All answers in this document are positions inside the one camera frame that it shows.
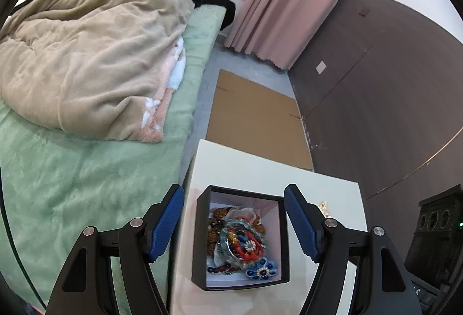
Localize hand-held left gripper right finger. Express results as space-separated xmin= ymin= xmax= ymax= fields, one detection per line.
xmin=284 ymin=184 xmax=424 ymax=315

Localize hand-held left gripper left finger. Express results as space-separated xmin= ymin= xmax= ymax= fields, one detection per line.
xmin=46 ymin=184 xmax=186 ymax=315

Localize black jewelry box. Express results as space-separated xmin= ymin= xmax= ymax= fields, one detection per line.
xmin=191 ymin=185 xmax=291 ymax=291

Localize colourful bracelets and beads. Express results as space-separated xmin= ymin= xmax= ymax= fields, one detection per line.
xmin=208 ymin=206 xmax=267 ymax=258

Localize white flower hair clip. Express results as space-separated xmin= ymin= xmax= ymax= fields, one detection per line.
xmin=226 ymin=206 xmax=262 ymax=223

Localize red string bracelet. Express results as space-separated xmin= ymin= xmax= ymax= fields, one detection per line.
xmin=229 ymin=226 xmax=263 ymax=261

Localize dark bead bracelet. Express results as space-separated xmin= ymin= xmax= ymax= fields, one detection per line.
xmin=207 ymin=263 xmax=235 ymax=275

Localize bed with green sheet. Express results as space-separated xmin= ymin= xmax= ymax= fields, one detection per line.
xmin=0 ymin=6 xmax=228 ymax=310

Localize pink and white blanket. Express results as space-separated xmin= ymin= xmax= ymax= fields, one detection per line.
xmin=139 ymin=38 xmax=187 ymax=144

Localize flat cardboard sheet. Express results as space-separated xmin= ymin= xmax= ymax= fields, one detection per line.
xmin=205 ymin=69 xmax=315 ymax=171

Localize dark brown wardrobe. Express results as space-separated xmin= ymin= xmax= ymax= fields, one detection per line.
xmin=287 ymin=0 xmax=463 ymax=229

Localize beige blanket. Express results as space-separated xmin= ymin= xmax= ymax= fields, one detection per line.
xmin=0 ymin=0 xmax=196 ymax=142

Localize pink curtain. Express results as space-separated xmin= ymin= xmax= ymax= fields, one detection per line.
xmin=223 ymin=0 xmax=380 ymax=70

